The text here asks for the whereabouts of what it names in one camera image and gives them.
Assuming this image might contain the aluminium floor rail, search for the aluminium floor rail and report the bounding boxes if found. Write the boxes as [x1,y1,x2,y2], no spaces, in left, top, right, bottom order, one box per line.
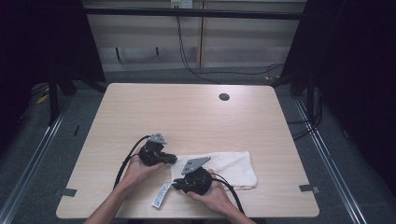
[291,96,369,224]
[0,92,73,224]

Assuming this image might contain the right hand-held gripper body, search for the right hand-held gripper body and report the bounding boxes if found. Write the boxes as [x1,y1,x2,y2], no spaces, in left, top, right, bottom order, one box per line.
[180,156,215,197]

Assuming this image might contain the white wall socket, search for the white wall socket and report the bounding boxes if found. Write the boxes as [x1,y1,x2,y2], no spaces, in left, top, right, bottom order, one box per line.
[170,0,194,9]

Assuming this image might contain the grey tape piece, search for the grey tape piece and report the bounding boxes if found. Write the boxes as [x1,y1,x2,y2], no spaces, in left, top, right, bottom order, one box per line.
[298,184,321,193]
[53,188,78,198]

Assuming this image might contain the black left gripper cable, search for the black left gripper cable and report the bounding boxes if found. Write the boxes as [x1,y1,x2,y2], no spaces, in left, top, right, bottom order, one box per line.
[113,134,153,190]

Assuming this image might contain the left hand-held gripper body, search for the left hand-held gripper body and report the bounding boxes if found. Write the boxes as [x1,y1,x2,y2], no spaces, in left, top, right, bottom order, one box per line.
[137,133,168,167]

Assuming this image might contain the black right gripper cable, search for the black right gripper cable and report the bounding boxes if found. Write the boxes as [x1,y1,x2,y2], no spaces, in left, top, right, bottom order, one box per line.
[210,173,246,217]

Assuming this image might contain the black curtain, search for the black curtain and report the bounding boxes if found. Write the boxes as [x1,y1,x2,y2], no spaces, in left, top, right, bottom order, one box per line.
[0,0,106,157]
[279,0,396,200]

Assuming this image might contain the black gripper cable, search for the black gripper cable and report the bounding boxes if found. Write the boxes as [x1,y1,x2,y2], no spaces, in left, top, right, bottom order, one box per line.
[113,134,153,190]
[210,173,246,217]

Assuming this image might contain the black horizontal bar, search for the black horizontal bar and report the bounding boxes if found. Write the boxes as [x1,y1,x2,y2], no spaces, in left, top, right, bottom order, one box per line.
[83,7,304,21]

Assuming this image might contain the person's right hand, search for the person's right hand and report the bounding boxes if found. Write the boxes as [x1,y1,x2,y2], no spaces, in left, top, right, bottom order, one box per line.
[186,168,235,217]

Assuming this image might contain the person's left hand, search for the person's left hand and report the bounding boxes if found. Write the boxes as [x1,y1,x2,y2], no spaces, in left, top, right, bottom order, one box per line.
[122,152,166,191]

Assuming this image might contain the black floor cables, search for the black floor cables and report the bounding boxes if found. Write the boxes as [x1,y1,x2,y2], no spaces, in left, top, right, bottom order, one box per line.
[286,87,324,142]

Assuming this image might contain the black metal post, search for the black metal post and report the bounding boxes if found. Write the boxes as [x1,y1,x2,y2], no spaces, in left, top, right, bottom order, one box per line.
[47,69,61,126]

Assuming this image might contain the black wall cable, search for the black wall cable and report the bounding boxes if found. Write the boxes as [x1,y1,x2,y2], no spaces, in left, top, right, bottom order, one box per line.
[175,15,285,86]

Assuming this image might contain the white towel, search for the white towel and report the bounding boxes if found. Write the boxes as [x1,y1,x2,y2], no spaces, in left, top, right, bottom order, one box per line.
[150,150,259,210]

